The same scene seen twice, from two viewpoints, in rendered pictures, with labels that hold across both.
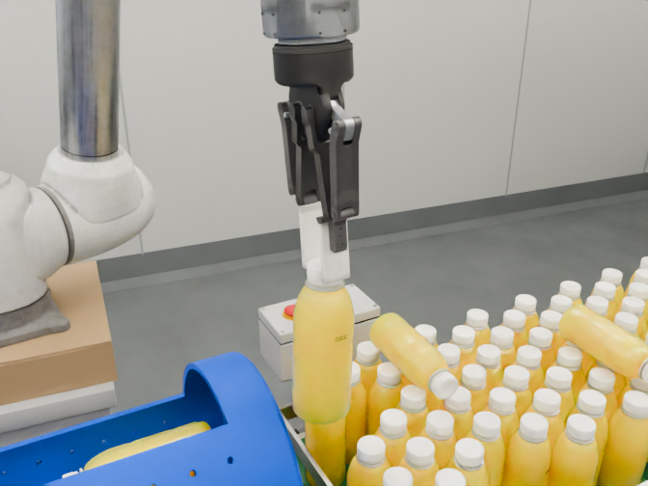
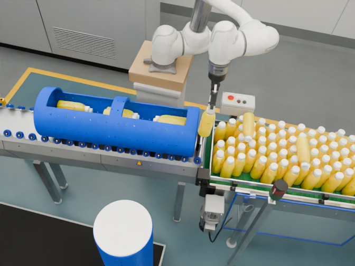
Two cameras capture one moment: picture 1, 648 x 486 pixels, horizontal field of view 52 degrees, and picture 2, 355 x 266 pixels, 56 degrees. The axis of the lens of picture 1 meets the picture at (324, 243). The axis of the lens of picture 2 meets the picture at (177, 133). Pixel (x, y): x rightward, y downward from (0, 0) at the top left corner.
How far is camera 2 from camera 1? 1.02 m
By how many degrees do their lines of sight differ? 36
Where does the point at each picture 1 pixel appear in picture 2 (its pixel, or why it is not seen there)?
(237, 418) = (187, 125)
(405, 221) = not seen: outside the picture
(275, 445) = (192, 134)
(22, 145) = not seen: outside the picture
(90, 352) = (177, 83)
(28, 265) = (170, 55)
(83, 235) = (187, 51)
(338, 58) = (218, 78)
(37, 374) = (164, 83)
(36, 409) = (161, 91)
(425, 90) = not seen: outside the picture
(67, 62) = (195, 7)
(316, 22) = (214, 72)
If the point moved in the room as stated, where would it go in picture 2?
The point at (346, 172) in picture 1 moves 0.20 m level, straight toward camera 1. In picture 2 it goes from (213, 98) to (186, 126)
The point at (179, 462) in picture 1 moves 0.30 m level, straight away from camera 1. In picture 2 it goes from (173, 128) to (190, 89)
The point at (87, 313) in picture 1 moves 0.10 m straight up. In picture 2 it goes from (181, 70) to (183, 58)
